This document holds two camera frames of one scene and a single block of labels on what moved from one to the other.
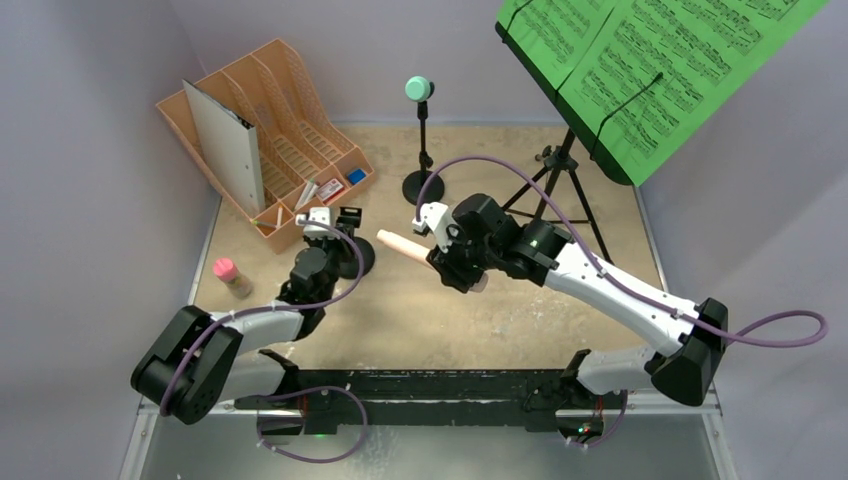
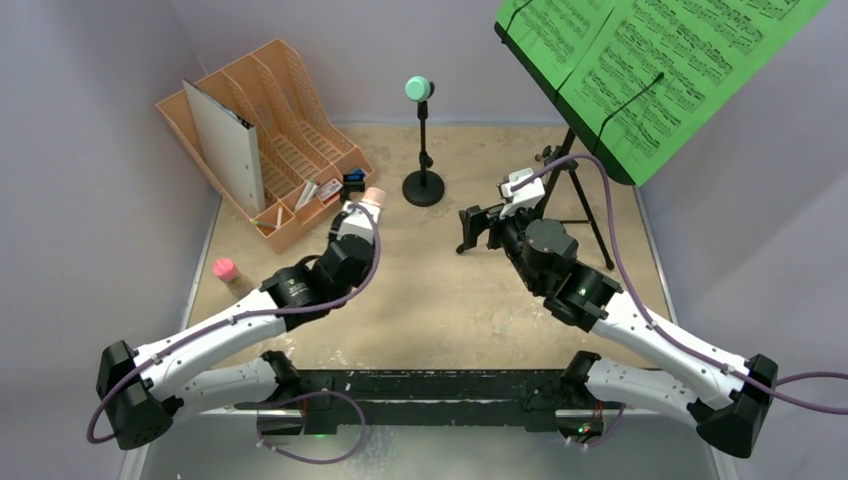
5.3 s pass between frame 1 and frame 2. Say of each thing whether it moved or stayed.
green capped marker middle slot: stayed
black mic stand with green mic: stayed
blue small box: stayed
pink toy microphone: moved
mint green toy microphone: stayed
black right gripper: moved
